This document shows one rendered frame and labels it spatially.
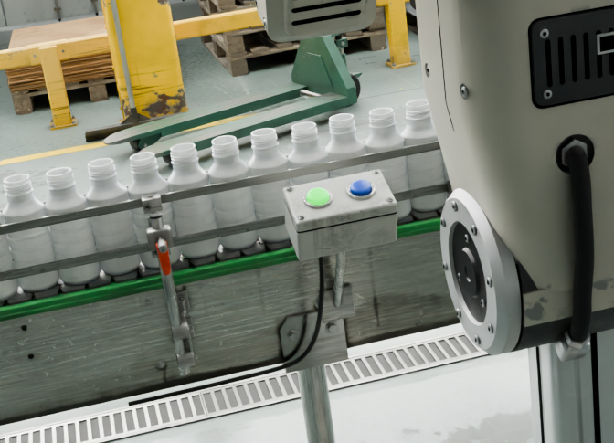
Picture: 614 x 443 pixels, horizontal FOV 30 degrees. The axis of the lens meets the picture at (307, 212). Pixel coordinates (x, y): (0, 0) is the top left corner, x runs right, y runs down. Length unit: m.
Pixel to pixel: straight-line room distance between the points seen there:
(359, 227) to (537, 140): 0.60
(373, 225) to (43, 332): 0.50
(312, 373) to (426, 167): 0.37
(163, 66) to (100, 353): 4.55
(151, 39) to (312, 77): 0.87
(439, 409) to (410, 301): 1.44
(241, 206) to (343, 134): 0.18
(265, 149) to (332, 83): 4.33
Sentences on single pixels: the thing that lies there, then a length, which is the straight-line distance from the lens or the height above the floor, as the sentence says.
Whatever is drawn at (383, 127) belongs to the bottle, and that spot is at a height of 1.15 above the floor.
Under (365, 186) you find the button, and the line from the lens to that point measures 1.54.
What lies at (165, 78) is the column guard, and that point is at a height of 0.26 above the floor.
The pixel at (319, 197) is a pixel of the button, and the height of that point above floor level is 1.12.
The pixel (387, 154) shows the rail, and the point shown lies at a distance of 1.68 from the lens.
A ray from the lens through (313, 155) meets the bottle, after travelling 1.67.
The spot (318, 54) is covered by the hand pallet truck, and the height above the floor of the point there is 0.30.
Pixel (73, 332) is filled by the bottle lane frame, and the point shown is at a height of 0.94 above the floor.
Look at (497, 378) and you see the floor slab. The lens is 3.31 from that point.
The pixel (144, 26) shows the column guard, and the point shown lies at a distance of 6.12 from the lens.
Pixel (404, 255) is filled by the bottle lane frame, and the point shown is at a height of 0.95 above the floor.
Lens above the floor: 1.63
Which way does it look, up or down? 20 degrees down
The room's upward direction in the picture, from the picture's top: 8 degrees counter-clockwise
